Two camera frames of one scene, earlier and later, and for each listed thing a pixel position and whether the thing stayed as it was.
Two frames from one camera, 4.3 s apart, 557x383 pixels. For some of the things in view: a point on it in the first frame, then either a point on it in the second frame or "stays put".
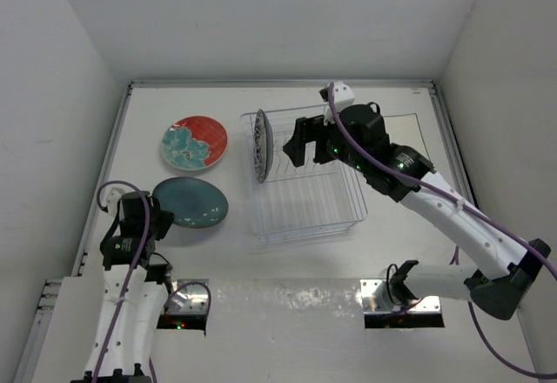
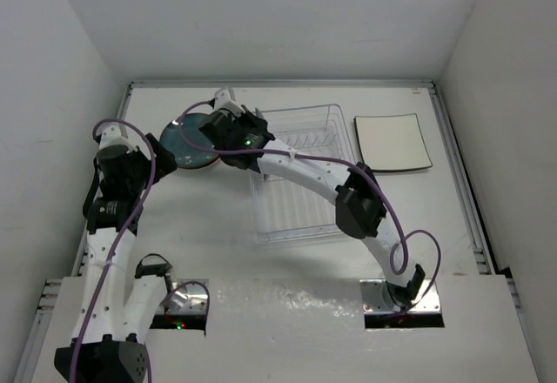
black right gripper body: x=338 y=151 to x=246 y=121
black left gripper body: x=159 y=222 to x=139 y=180
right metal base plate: x=427 y=304 stays put
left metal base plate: x=191 y=299 stays put
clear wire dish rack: x=313 y=198 stays put
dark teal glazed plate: x=194 y=202 to x=187 y=157
